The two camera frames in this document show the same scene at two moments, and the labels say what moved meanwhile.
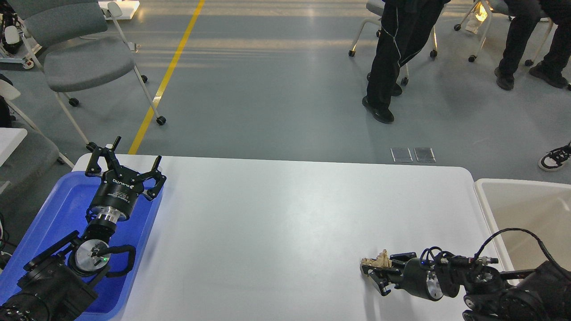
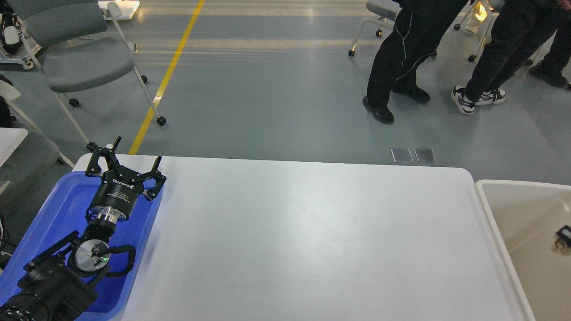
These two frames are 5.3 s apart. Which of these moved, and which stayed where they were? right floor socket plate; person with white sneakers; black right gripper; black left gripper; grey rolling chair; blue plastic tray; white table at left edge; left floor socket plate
Moved: person with white sneakers; black right gripper
Stayed: grey rolling chair; blue plastic tray; left floor socket plate; black left gripper; right floor socket plate; white table at left edge
